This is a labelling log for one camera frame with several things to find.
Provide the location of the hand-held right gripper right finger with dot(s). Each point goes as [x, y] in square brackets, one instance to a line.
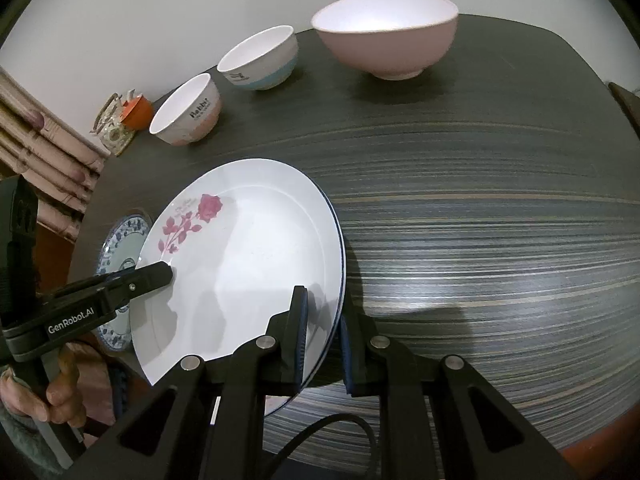
[347, 360]

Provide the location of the white bowl with blue band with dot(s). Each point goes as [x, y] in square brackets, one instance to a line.
[260, 60]

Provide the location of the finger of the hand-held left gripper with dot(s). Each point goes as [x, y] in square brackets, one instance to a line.
[145, 280]

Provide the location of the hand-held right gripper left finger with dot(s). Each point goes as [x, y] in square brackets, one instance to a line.
[301, 345]

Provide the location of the floral ceramic teapot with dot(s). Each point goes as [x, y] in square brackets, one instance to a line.
[112, 135]

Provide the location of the white rose print plate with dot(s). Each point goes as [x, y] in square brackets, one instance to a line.
[250, 240]

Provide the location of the large pink bowl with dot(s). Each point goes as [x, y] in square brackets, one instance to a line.
[385, 40]

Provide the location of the white bowl with pink band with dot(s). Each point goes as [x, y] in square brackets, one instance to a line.
[185, 110]

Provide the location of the blue floral patterned plate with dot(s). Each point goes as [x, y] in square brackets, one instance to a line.
[120, 255]

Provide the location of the orange lidded cup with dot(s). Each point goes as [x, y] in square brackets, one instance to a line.
[140, 112]

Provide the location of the person's left forearm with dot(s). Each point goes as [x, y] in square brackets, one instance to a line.
[20, 440]

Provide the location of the beige patterned curtain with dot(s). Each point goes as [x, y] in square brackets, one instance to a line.
[40, 160]

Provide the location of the person's left hand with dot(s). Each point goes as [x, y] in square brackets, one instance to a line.
[65, 405]

